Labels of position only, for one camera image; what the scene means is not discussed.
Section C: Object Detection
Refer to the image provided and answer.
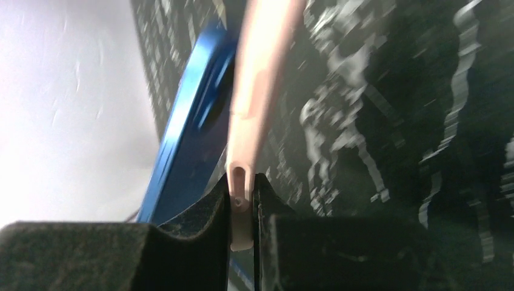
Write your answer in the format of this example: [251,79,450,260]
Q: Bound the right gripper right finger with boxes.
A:
[253,173,513,290]

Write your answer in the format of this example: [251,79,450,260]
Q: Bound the blue smartphone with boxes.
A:
[136,24,238,290]

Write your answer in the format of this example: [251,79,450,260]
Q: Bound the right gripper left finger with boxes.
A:
[1,178,230,290]

